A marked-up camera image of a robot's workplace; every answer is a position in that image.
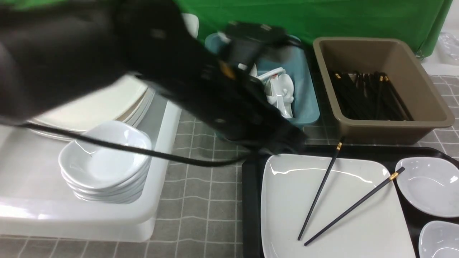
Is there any stack of white square plates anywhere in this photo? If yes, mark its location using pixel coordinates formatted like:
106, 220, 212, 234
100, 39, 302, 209
30, 75, 155, 134

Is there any pile of white spoons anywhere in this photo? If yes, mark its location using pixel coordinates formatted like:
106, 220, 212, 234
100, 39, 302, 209
250, 65, 294, 119

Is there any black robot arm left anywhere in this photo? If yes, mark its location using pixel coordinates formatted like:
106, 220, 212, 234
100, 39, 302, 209
1, 0, 307, 154

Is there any large white plastic tub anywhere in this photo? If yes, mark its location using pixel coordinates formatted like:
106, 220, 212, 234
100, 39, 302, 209
0, 13, 200, 243

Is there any green backdrop cloth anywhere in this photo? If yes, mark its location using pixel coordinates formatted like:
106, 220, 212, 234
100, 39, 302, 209
0, 0, 454, 58

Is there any teal plastic bin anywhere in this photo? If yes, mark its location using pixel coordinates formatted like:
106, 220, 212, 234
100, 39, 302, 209
204, 33, 320, 141

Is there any grey checked tablecloth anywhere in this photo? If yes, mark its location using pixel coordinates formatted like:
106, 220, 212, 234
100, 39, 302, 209
1, 75, 458, 258

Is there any stack of white bowls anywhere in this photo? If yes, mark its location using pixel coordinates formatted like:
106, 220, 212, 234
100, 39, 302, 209
58, 121, 152, 204

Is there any bundle of black chopsticks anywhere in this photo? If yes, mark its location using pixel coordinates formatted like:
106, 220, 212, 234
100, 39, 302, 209
328, 70, 414, 121

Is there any brown plastic bin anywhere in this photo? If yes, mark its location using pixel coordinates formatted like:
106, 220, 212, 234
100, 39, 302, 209
313, 37, 455, 145

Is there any white shallow bowl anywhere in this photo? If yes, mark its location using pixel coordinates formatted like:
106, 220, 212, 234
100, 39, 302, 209
418, 221, 459, 258
396, 157, 459, 218

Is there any black chopstick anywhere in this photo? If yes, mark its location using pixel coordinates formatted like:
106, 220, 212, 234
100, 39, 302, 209
297, 137, 345, 241
304, 167, 406, 247

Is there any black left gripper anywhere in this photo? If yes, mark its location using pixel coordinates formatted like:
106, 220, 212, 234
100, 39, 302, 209
173, 22, 307, 154

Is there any white square rice plate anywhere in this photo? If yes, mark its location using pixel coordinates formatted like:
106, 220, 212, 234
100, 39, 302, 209
261, 154, 415, 258

